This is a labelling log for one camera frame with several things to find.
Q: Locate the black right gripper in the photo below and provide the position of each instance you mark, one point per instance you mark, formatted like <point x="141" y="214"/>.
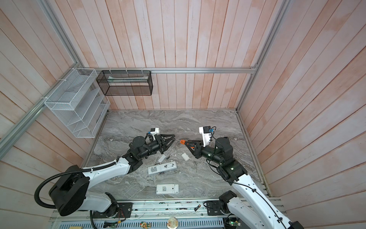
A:
<point x="198" y="148"/>

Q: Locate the orange black screwdriver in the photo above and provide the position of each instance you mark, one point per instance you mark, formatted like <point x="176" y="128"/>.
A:
<point x="183" y="141"/>

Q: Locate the black gold AAA battery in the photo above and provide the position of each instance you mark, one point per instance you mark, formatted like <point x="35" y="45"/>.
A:
<point x="197" y="208"/>

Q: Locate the small colourful charm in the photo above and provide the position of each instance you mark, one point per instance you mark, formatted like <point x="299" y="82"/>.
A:
<point x="145" y="225"/>

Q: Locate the white battery cover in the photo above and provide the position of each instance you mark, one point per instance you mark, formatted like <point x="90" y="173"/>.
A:
<point x="161" y="159"/>

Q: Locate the round gold white badge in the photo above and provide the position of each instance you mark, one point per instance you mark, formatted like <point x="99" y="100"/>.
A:
<point x="172" y="223"/>

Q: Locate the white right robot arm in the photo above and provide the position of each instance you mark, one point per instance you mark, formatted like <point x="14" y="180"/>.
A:
<point x="262" y="214"/>

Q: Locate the white wide remote cover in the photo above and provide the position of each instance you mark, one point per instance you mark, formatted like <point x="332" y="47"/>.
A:
<point x="185" y="157"/>

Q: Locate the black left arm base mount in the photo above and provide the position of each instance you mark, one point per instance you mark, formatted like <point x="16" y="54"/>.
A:
<point x="124" y="210"/>

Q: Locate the white slim remote control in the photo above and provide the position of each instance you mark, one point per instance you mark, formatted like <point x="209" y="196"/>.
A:
<point x="162" y="168"/>

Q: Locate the white wire mesh shelf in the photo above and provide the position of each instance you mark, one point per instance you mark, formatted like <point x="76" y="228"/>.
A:
<point x="78" y="104"/>

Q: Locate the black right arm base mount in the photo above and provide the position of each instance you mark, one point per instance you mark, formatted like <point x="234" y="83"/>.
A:
<point x="219" y="207"/>

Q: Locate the black wire mesh basket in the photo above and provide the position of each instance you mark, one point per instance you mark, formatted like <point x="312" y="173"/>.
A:
<point x="125" y="82"/>

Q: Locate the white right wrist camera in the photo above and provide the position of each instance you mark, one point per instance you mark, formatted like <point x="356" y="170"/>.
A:
<point x="207" y="134"/>

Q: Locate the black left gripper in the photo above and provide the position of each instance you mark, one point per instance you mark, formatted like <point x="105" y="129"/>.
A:
<point x="162" y="142"/>

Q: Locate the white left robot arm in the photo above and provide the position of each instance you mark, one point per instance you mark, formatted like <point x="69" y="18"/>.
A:
<point x="72" y="193"/>

